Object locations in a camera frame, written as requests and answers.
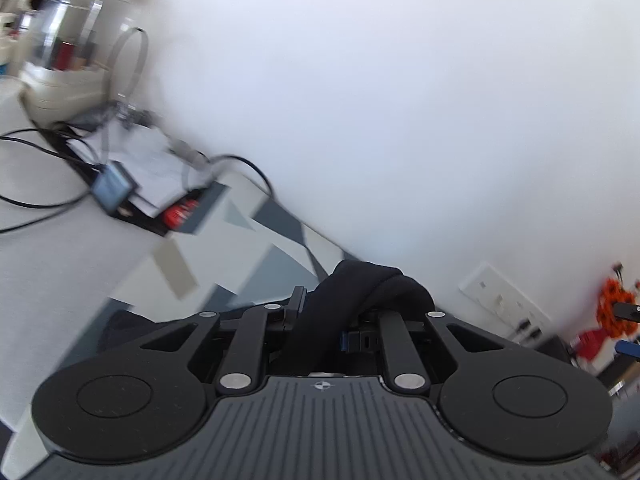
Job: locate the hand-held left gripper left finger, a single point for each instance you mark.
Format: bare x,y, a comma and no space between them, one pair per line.
295,310

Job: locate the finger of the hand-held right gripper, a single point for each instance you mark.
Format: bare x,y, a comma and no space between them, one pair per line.
627,311
629,348

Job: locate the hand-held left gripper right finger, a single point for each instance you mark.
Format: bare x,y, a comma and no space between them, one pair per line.
345,344

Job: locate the black pants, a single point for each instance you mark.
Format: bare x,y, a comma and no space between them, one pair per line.
350,290

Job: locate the orange artificial flowers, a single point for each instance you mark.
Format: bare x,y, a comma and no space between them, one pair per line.
607,300

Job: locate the red vase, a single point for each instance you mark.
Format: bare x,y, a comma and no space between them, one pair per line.
592,342

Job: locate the black power plug white tag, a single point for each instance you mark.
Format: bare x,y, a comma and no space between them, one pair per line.
536,332

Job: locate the black red box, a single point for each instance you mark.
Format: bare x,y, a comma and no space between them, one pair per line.
190,210

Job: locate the white paper sheets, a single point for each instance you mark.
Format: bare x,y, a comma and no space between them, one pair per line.
145,160

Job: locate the small grey square device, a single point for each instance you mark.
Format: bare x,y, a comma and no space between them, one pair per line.
114,191

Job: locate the white wall socket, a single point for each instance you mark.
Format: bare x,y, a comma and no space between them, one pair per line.
502,305
542,324
520,316

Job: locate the white network wall plate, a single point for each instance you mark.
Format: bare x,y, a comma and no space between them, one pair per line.
482,284

